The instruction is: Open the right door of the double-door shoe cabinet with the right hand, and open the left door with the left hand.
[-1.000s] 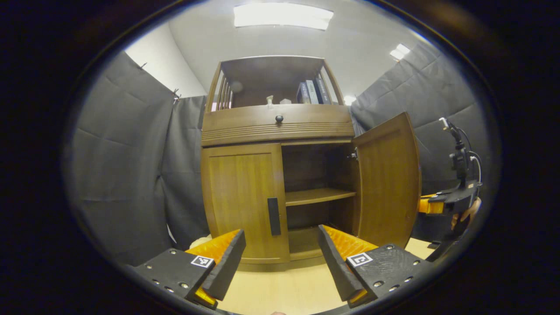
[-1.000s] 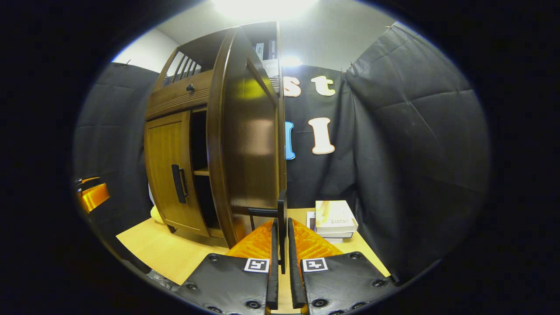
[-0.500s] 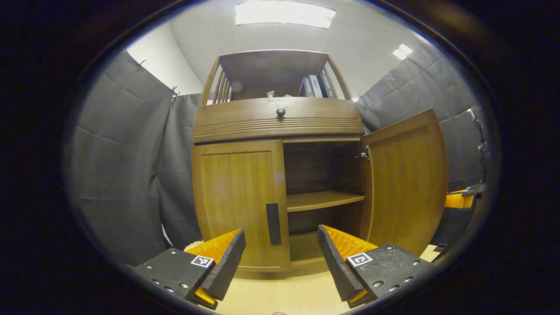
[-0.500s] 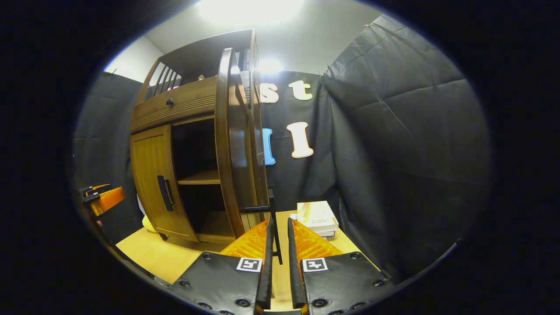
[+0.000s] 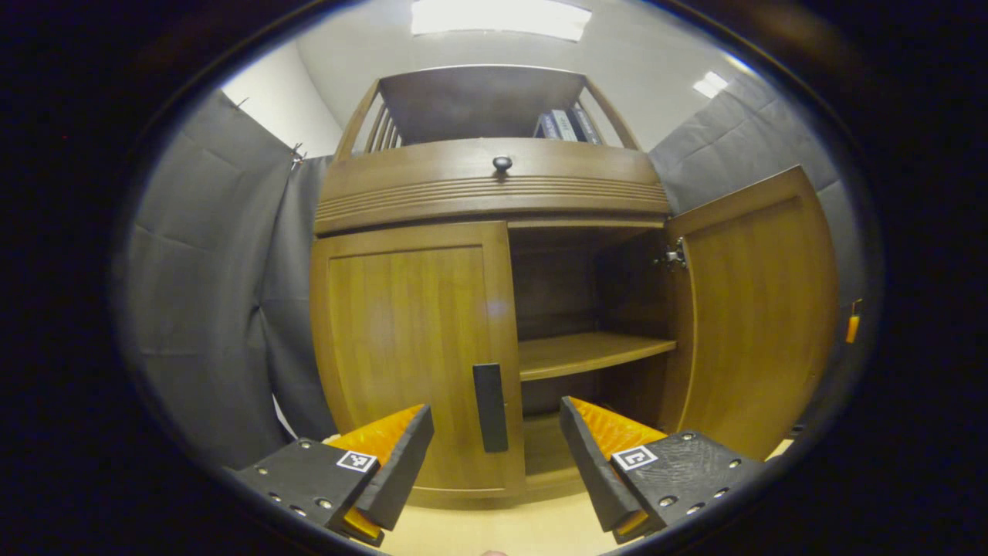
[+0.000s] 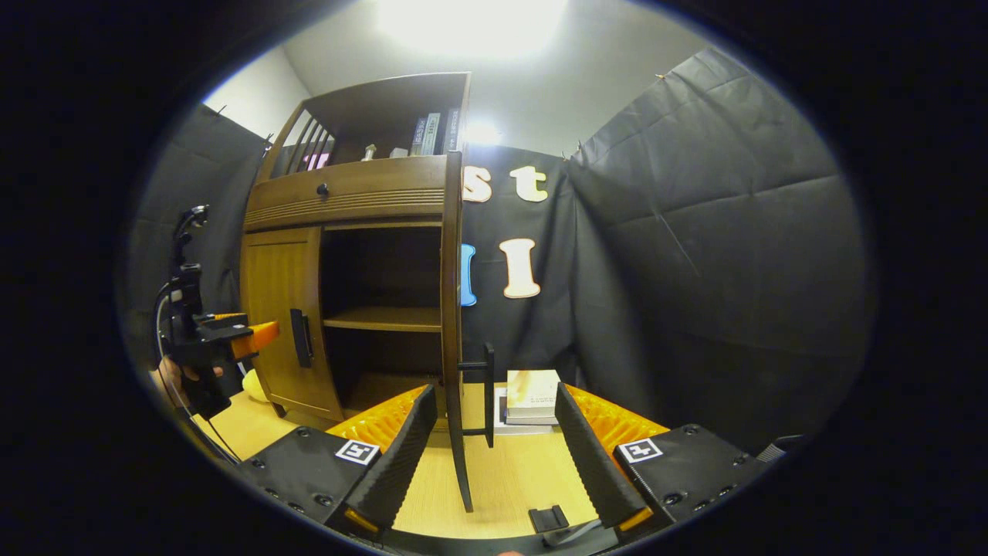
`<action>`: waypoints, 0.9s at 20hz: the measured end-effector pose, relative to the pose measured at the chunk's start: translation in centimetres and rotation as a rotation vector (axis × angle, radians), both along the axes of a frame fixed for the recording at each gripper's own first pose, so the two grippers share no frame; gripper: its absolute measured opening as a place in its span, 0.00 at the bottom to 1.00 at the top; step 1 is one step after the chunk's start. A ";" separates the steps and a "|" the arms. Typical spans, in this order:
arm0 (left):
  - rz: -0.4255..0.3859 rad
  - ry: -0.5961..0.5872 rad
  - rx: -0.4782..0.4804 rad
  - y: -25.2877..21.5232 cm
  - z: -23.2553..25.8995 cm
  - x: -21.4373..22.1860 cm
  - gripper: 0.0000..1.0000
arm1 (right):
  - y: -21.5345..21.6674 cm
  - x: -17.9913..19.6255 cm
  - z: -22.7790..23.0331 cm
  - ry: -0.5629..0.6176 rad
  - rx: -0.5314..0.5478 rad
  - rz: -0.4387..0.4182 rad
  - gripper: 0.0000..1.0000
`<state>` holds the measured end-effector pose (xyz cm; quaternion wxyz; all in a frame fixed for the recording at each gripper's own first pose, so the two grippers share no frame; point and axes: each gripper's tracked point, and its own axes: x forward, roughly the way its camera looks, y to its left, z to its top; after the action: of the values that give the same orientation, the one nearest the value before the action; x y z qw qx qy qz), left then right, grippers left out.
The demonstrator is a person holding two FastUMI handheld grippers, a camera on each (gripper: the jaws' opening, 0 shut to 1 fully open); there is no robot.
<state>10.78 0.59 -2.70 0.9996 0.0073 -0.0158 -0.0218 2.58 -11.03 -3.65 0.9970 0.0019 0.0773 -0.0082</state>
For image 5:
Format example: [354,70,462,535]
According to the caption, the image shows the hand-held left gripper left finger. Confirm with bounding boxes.
[232,403,435,548]

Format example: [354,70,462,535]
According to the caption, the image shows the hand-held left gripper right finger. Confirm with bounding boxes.
[560,396,766,545]

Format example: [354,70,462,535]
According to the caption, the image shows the wooden shoe cabinet door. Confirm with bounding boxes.
[310,222,527,499]
[662,164,841,462]

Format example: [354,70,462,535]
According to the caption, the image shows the black door handle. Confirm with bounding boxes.
[472,363,509,453]

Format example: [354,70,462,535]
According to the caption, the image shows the wooden double-door shoe cabinet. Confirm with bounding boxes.
[309,64,680,501]

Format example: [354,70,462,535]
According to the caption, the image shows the metal door hinge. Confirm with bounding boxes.
[652,239,688,271]

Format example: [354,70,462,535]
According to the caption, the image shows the wooden inner shelf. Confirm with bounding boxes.
[517,332,678,382]

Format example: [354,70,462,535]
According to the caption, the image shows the wooden drawer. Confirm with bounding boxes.
[314,137,671,236]

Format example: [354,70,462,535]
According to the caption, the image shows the dark grey book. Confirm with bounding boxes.
[570,107,604,145]

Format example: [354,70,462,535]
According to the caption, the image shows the large ceiling light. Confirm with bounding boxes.
[411,0,593,42]

